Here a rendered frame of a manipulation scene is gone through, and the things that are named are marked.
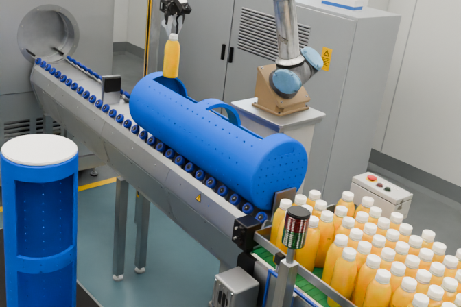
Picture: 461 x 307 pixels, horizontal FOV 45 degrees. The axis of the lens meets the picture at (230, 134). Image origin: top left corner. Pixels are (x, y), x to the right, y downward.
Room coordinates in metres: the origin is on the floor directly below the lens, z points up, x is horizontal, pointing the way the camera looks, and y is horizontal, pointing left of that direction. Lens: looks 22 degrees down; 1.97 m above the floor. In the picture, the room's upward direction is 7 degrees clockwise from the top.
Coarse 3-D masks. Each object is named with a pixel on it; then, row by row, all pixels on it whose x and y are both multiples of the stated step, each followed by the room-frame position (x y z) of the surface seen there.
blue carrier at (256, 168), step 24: (144, 96) 2.34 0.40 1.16; (168, 96) 2.26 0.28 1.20; (144, 120) 2.30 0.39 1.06; (168, 120) 2.17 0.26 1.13; (192, 120) 2.08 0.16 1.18; (216, 120) 2.02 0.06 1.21; (168, 144) 2.19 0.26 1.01; (192, 144) 2.02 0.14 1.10; (216, 144) 1.93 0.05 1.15; (240, 144) 1.87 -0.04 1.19; (264, 144) 1.83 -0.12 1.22; (288, 144) 1.85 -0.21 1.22; (216, 168) 1.90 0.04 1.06; (240, 168) 1.81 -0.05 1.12; (264, 168) 1.78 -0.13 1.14; (288, 168) 1.86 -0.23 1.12; (240, 192) 1.82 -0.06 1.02; (264, 192) 1.80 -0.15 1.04
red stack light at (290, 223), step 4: (288, 216) 1.28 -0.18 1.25; (288, 220) 1.28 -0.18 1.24; (292, 220) 1.27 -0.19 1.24; (296, 220) 1.27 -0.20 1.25; (300, 220) 1.27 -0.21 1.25; (304, 220) 1.27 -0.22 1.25; (308, 220) 1.28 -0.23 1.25; (284, 224) 1.29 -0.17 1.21; (288, 224) 1.27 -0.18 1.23; (292, 224) 1.27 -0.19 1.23; (296, 224) 1.26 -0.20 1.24; (300, 224) 1.26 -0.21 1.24; (304, 224) 1.27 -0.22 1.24; (308, 224) 1.28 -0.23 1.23; (288, 228) 1.27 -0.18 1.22; (292, 228) 1.27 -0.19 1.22; (296, 228) 1.26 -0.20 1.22; (300, 228) 1.27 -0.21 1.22; (304, 228) 1.27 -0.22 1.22; (296, 232) 1.26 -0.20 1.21; (300, 232) 1.27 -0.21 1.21
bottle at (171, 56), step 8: (168, 40) 2.41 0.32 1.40; (176, 40) 2.41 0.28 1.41; (168, 48) 2.39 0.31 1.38; (176, 48) 2.39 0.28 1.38; (168, 56) 2.39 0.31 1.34; (176, 56) 2.40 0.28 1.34; (168, 64) 2.39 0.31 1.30; (176, 64) 2.40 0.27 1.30; (168, 72) 2.39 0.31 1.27; (176, 72) 2.40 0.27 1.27
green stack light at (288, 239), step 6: (288, 234) 1.27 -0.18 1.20; (294, 234) 1.26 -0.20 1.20; (300, 234) 1.27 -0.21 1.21; (306, 234) 1.28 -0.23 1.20; (282, 240) 1.29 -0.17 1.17; (288, 240) 1.27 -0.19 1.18; (294, 240) 1.26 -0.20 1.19; (300, 240) 1.27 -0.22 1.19; (288, 246) 1.27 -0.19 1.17; (294, 246) 1.26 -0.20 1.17; (300, 246) 1.27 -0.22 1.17
